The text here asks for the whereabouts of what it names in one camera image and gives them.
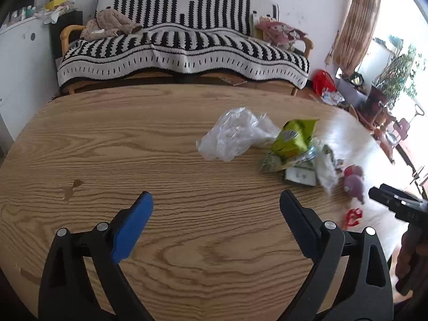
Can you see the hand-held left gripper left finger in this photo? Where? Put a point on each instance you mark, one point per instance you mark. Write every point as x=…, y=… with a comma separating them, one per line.
x=132, y=227

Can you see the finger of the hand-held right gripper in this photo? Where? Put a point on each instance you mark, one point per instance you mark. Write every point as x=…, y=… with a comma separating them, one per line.
x=399, y=194
x=384, y=199

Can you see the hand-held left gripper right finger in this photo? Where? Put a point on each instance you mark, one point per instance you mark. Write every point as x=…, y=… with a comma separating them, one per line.
x=301, y=224

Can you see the white cardboard box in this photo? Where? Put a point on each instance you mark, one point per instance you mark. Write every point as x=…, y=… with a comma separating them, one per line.
x=301, y=176

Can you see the green white printed wrapper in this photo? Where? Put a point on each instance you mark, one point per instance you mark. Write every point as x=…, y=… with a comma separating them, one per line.
x=277, y=164

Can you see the green snack packet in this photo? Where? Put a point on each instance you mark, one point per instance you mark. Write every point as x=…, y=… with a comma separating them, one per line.
x=292, y=137

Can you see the clear plastic bag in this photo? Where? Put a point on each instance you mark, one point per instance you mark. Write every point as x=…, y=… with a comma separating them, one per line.
x=230, y=133

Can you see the person's right hand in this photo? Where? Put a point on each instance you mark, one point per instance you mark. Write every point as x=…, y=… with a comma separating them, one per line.
x=407, y=247

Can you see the purple plush toy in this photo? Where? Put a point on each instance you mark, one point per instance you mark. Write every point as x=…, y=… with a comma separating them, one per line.
x=355, y=187

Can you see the red plastic clip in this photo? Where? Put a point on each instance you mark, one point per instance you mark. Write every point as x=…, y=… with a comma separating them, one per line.
x=351, y=220

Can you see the red mushroom toy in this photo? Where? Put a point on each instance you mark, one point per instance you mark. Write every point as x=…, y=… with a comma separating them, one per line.
x=353, y=170

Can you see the pink tricycle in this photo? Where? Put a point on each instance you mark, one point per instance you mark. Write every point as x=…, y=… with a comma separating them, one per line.
x=393, y=133

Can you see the dark red plant pot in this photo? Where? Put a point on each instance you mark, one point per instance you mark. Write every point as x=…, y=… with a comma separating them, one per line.
x=377, y=99

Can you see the crumpled papers on floor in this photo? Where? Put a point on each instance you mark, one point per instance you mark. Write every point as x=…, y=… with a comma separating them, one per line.
x=332, y=97

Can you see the small round mirror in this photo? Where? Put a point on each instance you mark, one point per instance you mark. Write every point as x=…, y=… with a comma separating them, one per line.
x=356, y=78

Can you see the green potted plant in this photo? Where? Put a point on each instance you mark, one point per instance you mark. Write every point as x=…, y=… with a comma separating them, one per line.
x=398, y=70

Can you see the red plastic bag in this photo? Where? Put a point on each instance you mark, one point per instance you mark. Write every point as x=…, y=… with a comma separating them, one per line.
x=323, y=82

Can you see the patterned brown curtain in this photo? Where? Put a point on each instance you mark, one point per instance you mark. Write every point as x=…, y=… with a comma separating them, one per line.
x=359, y=20

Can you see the black white striped sofa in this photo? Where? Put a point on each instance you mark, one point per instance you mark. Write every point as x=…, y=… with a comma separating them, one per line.
x=187, y=50

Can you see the white cabinet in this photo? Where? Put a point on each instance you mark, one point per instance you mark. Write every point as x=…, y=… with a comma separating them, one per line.
x=23, y=73

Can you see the pink cartoon pillow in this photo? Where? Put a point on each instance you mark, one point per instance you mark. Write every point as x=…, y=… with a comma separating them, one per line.
x=279, y=31

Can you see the brown plush toy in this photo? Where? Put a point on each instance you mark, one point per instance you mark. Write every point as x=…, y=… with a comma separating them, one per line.
x=107, y=23

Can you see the black speaker box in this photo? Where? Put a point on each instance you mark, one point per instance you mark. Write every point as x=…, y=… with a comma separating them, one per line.
x=67, y=20

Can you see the yellow box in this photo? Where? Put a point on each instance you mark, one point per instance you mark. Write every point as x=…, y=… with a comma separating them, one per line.
x=55, y=4

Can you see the teal bottle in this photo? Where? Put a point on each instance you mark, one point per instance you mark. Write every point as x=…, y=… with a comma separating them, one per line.
x=30, y=11

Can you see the wooden sofa frame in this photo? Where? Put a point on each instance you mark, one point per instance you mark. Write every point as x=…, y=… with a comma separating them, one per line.
x=67, y=33

